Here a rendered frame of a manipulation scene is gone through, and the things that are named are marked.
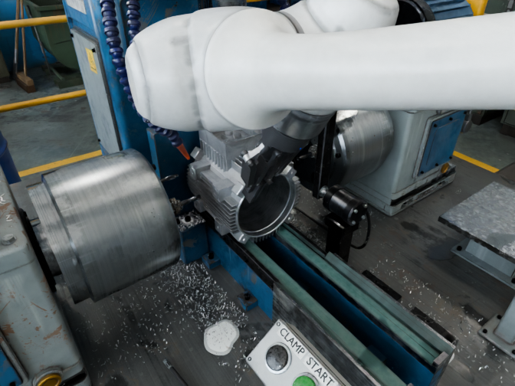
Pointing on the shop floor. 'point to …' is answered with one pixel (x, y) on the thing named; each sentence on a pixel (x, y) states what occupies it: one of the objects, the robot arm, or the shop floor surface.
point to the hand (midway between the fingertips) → (254, 187)
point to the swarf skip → (55, 42)
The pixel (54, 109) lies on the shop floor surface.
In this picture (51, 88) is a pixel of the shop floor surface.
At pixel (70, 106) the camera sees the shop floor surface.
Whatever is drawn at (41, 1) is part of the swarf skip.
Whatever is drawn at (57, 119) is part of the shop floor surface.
